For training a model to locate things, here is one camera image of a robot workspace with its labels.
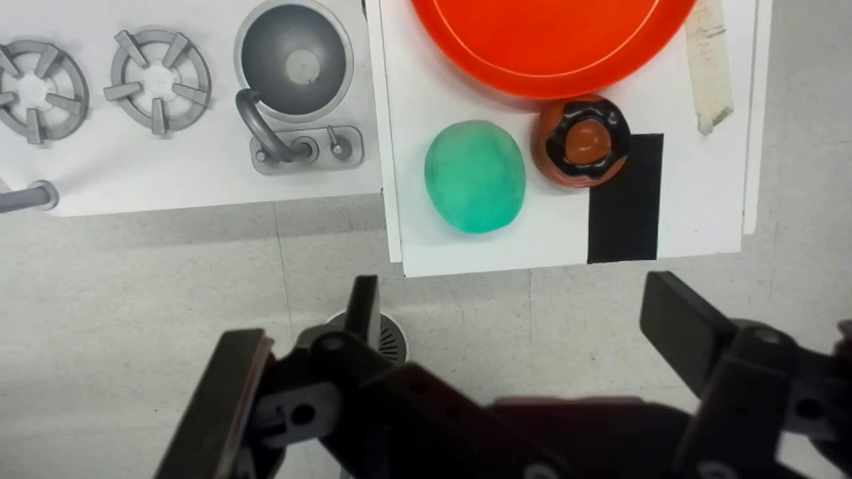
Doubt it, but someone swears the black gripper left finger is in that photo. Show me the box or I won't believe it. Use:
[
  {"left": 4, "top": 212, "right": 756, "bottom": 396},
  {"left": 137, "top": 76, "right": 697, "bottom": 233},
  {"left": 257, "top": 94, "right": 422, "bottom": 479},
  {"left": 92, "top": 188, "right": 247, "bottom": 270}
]
[{"left": 156, "top": 325, "right": 394, "bottom": 479}]

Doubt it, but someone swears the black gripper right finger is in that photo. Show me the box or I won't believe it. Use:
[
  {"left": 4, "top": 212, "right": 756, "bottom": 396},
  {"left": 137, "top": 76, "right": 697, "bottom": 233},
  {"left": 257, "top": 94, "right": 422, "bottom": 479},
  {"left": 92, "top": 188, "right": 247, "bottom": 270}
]
[{"left": 639, "top": 270, "right": 852, "bottom": 479}]

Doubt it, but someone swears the white toy kitchen cabinet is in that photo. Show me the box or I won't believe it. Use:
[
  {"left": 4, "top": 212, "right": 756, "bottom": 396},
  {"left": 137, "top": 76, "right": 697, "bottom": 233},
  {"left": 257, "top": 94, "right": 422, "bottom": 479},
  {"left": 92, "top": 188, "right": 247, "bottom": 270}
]
[{"left": 366, "top": 0, "right": 776, "bottom": 279}]

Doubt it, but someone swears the green round plush toy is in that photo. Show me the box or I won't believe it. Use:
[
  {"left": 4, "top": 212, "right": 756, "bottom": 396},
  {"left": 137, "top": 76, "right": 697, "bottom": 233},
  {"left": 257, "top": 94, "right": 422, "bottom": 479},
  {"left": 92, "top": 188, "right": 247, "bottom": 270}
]
[{"left": 423, "top": 117, "right": 530, "bottom": 238}]

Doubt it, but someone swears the black tape patch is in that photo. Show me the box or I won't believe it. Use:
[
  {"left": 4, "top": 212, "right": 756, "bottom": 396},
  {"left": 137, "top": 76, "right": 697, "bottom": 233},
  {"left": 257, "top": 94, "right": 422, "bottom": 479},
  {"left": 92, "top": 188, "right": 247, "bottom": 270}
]
[{"left": 586, "top": 130, "right": 665, "bottom": 266}]

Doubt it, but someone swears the beige masking tape strip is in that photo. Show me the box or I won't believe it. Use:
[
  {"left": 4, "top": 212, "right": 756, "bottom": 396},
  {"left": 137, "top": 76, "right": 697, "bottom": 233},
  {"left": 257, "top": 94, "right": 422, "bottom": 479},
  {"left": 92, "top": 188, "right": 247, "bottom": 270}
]
[{"left": 685, "top": 0, "right": 739, "bottom": 140}]

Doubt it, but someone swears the grey metal pole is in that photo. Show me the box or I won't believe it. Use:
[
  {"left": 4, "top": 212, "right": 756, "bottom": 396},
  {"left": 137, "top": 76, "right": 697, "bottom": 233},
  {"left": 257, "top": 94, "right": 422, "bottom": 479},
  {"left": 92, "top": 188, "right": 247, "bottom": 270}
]
[{"left": 0, "top": 180, "right": 64, "bottom": 217}]

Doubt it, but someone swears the orange plastic bowl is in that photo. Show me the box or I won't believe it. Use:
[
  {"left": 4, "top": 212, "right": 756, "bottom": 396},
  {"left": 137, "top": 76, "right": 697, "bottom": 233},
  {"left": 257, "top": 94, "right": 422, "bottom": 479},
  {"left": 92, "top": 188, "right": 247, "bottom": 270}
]
[{"left": 407, "top": 0, "right": 701, "bottom": 102}]

